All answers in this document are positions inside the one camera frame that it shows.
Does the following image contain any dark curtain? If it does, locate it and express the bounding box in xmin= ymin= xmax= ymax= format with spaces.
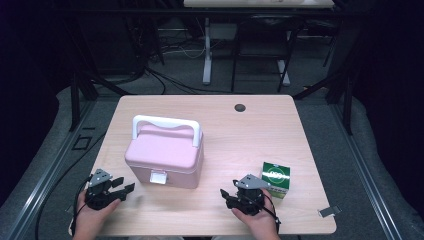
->
xmin=353 ymin=0 xmax=424 ymax=218
xmin=0 ymin=0 xmax=69 ymax=204

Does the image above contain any hand-held gripper cable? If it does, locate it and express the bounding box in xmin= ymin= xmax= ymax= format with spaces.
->
xmin=70 ymin=174 xmax=93 ymax=236
xmin=261 ymin=193 xmax=282 ymax=234

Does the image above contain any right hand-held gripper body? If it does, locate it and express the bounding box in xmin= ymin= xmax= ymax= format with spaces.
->
xmin=233 ymin=173 xmax=272 ymax=216

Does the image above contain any person's right hand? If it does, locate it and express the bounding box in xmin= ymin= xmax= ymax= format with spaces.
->
xmin=232 ymin=188 xmax=280 ymax=236

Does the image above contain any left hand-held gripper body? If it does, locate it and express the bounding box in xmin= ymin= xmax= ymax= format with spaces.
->
xmin=84 ymin=168 xmax=122 ymax=211

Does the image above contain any green cardboard box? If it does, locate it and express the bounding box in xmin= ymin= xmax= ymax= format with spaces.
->
xmin=260 ymin=161 xmax=291 ymax=200

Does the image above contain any black chair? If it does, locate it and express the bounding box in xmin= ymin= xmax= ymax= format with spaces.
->
xmin=230 ymin=14 xmax=302 ymax=94

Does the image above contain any aluminium rail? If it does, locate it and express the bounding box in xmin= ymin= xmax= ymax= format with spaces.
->
xmin=329 ymin=101 xmax=406 ymax=240
xmin=0 ymin=99 xmax=96 ymax=240

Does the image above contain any person's left hand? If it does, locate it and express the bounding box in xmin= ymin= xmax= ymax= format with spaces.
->
xmin=71 ymin=192 xmax=122 ymax=235

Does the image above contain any white desk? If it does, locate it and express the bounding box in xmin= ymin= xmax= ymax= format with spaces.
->
xmin=183 ymin=0 xmax=335 ymax=86

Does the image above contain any black metal stand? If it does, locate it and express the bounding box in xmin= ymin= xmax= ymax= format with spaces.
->
xmin=68 ymin=19 xmax=134 ymax=133
xmin=293 ymin=66 xmax=354 ymax=136

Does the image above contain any pink storage box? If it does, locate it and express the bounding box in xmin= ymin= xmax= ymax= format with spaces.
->
xmin=124 ymin=114 xmax=205 ymax=190

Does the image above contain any right hand-held gripper cable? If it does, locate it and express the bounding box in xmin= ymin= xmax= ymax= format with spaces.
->
xmin=261 ymin=193 xmax=282 ymax=234

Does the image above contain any left hand-held gripper cable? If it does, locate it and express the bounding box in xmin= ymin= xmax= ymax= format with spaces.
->
xmin=70 ymin=174 xmax=93 ymax=236

